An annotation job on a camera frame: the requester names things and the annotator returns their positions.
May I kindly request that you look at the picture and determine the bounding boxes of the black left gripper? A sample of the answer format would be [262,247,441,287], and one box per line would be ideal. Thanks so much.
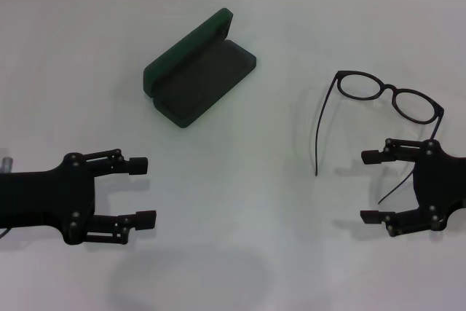
[0,149,157,246]

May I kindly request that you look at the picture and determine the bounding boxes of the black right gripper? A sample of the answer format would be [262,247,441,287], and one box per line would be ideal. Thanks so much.
[360,138,466,237]

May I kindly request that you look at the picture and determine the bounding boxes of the black glasses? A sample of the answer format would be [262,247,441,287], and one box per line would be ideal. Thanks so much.
[315,70,446,205]

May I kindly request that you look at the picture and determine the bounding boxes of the green glasses case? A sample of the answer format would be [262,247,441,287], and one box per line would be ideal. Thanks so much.
[143,7,258,129]

